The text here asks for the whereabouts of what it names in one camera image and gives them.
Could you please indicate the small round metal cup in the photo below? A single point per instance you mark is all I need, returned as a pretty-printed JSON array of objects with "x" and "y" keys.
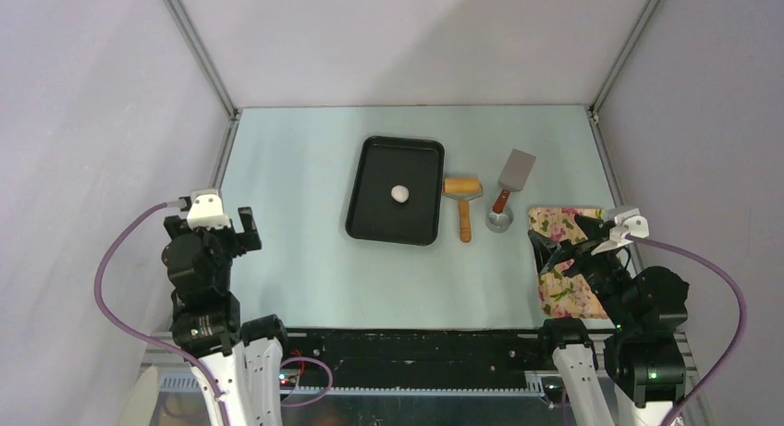
[{"x": 499, "y": 222}]

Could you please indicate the black baking tray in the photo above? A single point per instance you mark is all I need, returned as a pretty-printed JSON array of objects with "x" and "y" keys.
[{"x": 384, "y": 163}]

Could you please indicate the floral cloth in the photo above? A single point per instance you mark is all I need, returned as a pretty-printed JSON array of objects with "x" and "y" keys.
[{"x": 561, "y": 296}]

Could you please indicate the white dough ball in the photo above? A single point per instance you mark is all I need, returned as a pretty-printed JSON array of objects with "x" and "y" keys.
[{"x": 400, "y": 194}]

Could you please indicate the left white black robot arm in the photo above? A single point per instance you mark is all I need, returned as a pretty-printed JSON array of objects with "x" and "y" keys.
[{"x": 238, "y": 362}]

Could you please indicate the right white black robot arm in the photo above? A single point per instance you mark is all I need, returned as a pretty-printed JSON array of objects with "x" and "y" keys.
[{"x": 642, "y": 356}]

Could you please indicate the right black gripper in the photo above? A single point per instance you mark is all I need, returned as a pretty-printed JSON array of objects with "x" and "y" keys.
[{"x": 547, "y": 251}]

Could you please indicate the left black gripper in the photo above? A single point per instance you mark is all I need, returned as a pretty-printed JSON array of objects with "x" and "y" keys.
[{"x": 241, "y": 241}]

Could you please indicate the aluminium frame with cable duct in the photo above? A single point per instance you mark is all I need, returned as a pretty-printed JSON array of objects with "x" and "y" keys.
[{"x": 606, "y": 377}]

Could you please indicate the metal spatula with red handle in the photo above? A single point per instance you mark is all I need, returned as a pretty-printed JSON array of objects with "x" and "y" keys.
[{"x": 513, "y": 177}]

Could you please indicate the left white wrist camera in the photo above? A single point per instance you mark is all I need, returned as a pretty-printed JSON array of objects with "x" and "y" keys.
[{"x": 207, "y": 210}]

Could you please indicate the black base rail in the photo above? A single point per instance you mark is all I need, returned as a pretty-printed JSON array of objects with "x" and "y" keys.
[{"x": 494, "y": 362}]

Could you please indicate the wooden dough roller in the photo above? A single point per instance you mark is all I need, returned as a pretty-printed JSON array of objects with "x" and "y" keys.
[{"x": 463, "y": 190}]

